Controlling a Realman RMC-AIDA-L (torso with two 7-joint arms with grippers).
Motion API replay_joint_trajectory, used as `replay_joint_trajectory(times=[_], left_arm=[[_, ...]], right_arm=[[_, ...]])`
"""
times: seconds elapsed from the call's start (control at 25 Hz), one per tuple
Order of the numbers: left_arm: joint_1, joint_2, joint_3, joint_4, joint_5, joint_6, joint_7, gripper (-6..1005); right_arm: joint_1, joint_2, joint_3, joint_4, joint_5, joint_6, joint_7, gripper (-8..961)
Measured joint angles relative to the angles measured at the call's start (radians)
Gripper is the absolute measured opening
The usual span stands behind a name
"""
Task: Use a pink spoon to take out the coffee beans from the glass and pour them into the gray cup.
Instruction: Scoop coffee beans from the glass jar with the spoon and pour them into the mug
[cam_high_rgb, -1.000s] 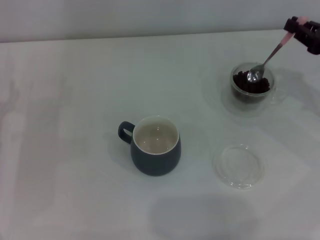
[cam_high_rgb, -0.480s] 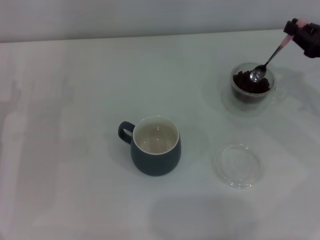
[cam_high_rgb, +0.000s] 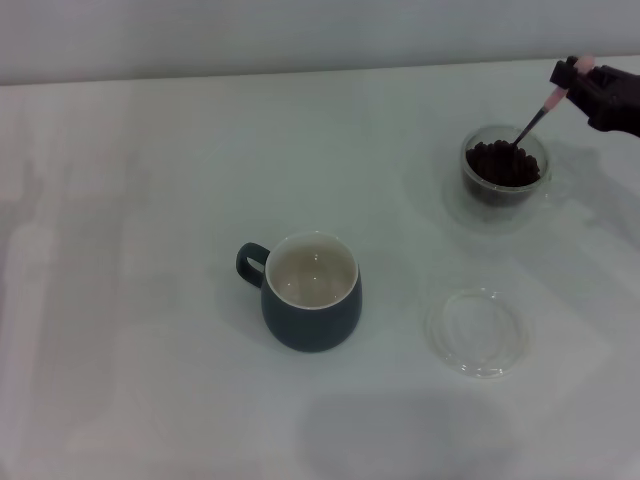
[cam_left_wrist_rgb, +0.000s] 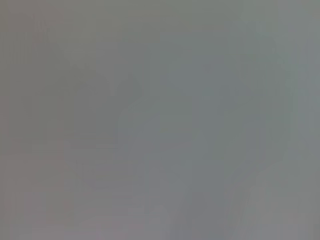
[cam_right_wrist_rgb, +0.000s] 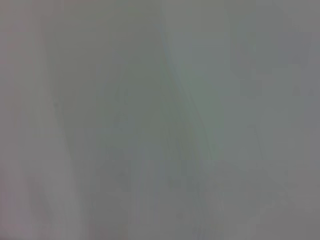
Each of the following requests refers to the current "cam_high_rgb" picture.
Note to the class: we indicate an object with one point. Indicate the dark teal ceramic mug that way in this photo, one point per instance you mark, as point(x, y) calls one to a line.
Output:
point(312, 325)

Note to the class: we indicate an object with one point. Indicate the clear glass cup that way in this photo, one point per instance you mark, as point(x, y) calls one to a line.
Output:
point(500, 197)

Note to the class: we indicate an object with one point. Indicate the clear glass saucer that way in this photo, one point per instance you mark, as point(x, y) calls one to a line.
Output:
point(477, 335)

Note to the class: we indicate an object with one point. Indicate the heap of coffee beans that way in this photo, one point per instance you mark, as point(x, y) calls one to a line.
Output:
point(500, 165)

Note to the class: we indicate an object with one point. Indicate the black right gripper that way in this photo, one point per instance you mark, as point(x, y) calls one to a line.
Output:
point(617, 105)

